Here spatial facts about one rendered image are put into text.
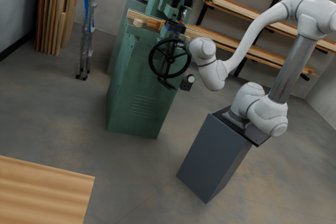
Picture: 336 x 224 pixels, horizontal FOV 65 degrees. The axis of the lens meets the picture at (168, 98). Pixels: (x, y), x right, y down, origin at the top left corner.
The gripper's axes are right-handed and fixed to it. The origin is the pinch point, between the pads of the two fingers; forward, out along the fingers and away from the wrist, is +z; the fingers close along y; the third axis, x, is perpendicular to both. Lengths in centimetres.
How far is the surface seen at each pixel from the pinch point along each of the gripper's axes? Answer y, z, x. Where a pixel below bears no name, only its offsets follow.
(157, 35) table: 9.6, 24.4, -4.5
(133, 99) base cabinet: 11, 43, 46
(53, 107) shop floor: 68, 73, 72
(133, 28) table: 26.4, 24.4, -4.1
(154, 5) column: 11, 53, -28
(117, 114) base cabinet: 19, 48, 61
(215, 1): -98, 184, -82
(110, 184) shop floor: 21, 3, 98
